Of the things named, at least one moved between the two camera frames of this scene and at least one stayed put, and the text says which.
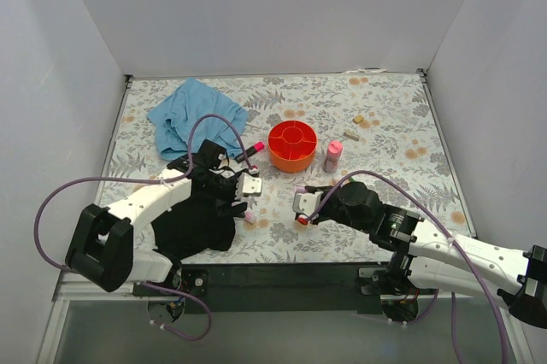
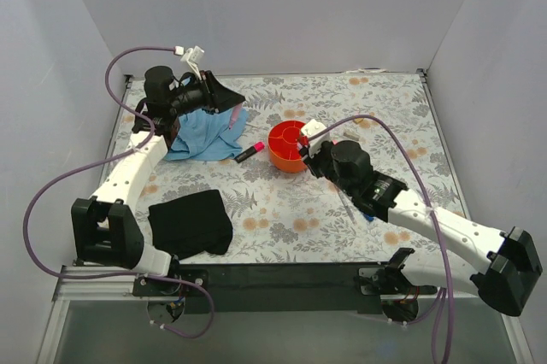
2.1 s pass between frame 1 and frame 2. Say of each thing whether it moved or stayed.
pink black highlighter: stayed
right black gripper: moved
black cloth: stayed
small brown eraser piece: stayed
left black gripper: moved
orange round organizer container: stayed
